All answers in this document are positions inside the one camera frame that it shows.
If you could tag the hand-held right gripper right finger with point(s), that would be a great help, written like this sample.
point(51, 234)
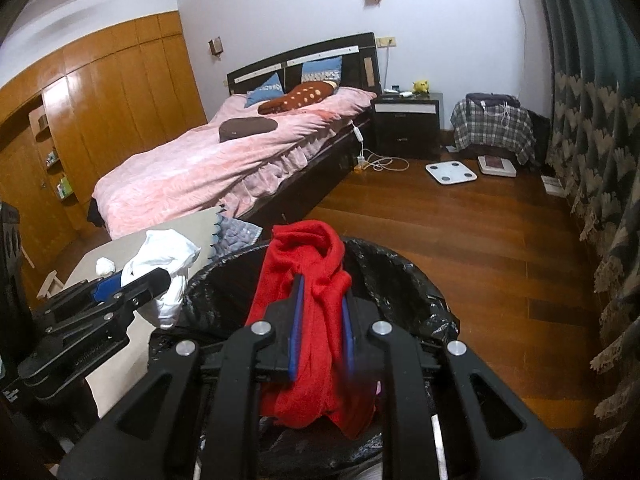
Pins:
point(350, 340)

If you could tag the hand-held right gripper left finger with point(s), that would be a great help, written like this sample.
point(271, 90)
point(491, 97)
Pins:
point(297, 330)

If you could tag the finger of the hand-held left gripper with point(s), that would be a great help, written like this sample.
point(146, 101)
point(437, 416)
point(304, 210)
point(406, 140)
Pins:
point(107, 286)
point(145, 285)

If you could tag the white cloth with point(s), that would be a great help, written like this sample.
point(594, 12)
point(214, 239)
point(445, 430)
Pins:
point(165, 255)

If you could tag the red cloth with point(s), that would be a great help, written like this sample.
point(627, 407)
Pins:
point(320, 270)

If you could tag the bin with black liner bag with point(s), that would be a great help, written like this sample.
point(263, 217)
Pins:
point(400, 280)

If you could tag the crumpled white tissue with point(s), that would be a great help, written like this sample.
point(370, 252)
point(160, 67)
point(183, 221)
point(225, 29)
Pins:
point(104, 266)

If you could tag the small wooden stool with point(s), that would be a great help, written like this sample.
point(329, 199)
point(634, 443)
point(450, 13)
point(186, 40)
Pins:
point(50, 285)

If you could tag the green box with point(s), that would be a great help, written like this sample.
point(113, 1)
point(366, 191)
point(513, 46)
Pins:
point(64, 187)

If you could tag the grey quilted mat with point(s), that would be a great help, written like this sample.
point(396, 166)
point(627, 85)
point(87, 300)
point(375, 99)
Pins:
point(240, 232)

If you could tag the pink blanket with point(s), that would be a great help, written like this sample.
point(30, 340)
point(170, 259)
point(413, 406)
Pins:
point(200, 170)

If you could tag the white power strip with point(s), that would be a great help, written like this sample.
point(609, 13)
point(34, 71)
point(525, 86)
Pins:
point(361, 163)

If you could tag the brown pillow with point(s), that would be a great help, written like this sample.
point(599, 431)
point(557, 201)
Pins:
point(247, 129)

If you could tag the white bathroom scale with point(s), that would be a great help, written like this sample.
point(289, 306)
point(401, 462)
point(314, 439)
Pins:
point(450, 173)

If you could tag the wooden wardrobe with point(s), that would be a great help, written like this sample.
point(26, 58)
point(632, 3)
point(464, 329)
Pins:
point(115, 90)

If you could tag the dark nightstand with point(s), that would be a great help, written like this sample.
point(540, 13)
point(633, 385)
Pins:
point(405, 130)

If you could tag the blue patterned pillow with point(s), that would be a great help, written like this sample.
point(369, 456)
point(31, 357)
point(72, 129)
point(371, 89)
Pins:
point(322, 67)
point(265, 92)

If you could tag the white scale with brown centre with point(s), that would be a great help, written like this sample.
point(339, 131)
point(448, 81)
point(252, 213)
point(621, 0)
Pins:
point(496, 165)

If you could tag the red dotted pillow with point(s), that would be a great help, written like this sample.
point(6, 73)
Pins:
point(300, 96)

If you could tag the plaid cloth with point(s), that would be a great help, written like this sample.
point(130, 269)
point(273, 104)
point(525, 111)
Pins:
point(490, 130)

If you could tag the book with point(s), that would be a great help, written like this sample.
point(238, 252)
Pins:
point(554, 185)

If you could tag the yellow plush toy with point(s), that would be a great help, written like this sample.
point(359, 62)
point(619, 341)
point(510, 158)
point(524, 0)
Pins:
point(421, 87)

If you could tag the dark wooden bed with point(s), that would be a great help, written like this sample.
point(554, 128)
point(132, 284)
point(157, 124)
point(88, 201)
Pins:
point(355, 60)

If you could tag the dark bag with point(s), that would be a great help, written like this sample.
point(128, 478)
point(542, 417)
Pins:
point(492, 101)

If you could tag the patterned green curtain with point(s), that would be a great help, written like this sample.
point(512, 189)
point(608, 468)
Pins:
point(600, 160)

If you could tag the wall socket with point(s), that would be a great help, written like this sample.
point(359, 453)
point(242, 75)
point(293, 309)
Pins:
point(386, 41)

